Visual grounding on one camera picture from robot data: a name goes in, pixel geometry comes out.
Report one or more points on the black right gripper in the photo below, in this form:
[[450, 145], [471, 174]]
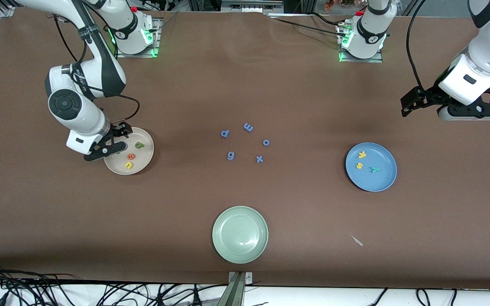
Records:
[[116, 131]]

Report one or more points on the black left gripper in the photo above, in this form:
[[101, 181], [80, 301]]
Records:
[[430, 97]]

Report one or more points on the green foam letter b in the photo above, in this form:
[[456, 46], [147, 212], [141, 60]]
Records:
[[139, 145]]

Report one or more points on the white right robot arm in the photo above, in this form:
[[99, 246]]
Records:
[[70, 106]]

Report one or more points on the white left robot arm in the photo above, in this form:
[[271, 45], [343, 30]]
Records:
[[483, 72]]

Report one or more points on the beige round plate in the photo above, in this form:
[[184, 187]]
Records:
[[143, 159]]

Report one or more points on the blue round plate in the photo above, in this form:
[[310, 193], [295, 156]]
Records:
[[381, 178]]

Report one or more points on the blue foam letter p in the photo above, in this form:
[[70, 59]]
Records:
[[225, 133]]

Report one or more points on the blue foam letter g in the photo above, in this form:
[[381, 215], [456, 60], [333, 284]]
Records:
[[231, 155]]

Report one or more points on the blue foam letter m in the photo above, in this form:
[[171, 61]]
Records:
[[248, 126]]

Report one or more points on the brown table cover sheet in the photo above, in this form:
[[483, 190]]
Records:
[[245, 85]]

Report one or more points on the small grey paper scrap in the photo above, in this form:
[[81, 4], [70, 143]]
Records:
[[357, 240]]

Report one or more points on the pale green round plate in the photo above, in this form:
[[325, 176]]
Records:
[[240, 234]]

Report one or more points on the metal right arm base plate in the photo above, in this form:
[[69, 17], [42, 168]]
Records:
[[158, 38]]

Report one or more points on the aluminium frame profiles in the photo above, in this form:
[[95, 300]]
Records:
[[245, 5]]

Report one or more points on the metal table edge bracket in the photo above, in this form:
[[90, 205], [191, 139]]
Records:
[[237, 289]]

